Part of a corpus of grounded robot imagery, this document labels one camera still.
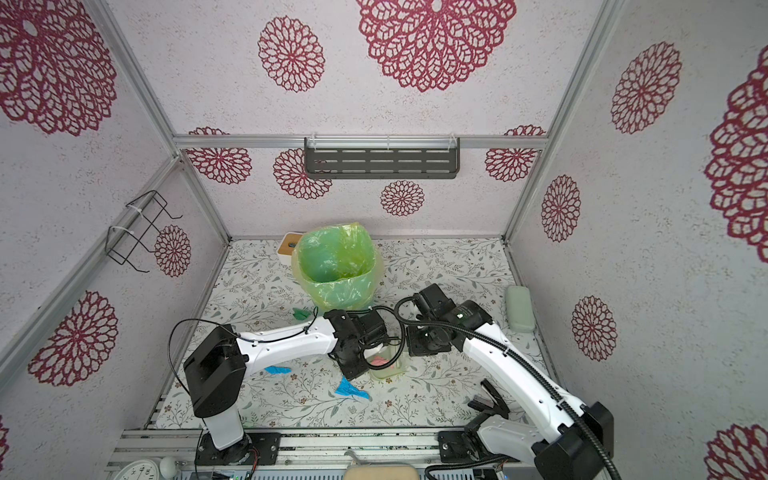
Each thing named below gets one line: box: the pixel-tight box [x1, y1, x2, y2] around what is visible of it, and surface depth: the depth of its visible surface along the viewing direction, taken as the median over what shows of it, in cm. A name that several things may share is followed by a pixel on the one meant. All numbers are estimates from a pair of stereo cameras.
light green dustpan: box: [364, 343, 410, 379], surface depth 70 cm
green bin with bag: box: [291, 222, 385, 313], surface depth 89 cm
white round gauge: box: [113, 459, 160, 480], surface depth 69 cm
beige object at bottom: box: [343, 464, 419, 480], surface depth 68 cm
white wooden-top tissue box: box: [276, 232, 303, 266], surface depth 115 cm
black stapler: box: [468, 378, 510, 419], surface depth 81 cm
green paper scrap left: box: [293, 308, 311, 321], surface depth 99 cm
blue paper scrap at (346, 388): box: [334, 375, 371, 399], surface depth 85 cm
